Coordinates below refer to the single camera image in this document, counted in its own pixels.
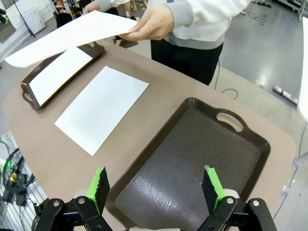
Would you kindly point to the white A4 paper sheet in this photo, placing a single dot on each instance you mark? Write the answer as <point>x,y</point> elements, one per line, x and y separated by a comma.
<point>57,77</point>
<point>72,33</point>
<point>101,108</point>

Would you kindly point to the white grey zip hoodie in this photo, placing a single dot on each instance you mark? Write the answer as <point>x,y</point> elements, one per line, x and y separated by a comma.
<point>207,36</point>

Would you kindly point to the person's right hand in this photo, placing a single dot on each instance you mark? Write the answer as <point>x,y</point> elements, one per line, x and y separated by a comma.
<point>92,8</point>

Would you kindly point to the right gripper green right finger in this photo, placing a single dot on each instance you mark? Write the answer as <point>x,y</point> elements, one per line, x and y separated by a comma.
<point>211,190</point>

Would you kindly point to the person's left forearm white sleeve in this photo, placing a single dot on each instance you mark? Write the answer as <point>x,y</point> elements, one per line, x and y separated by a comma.
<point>183,16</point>

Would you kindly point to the black trousers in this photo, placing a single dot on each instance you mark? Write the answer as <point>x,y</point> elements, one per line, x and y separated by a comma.
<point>187,60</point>

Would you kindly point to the white table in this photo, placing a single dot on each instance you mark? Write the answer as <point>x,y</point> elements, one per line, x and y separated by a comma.
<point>303,72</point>

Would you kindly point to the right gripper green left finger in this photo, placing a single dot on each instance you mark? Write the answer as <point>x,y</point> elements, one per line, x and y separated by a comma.
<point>98,192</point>

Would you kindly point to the brown plastic serving tray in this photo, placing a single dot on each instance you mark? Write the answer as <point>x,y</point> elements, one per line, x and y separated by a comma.
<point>97,50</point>
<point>192,156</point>

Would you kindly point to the white floor cabinet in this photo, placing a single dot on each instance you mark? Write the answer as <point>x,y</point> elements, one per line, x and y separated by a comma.
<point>34,21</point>

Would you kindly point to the white power strip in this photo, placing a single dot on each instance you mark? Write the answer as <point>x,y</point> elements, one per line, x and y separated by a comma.
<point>285,93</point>

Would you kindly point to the small black box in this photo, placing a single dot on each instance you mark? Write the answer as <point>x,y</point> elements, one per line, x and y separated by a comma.
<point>21,199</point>

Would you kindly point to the person's left hand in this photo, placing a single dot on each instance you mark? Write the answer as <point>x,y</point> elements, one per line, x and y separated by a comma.
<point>154,26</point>

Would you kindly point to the white slotted panel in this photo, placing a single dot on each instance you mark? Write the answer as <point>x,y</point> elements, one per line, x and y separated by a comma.
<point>14,216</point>

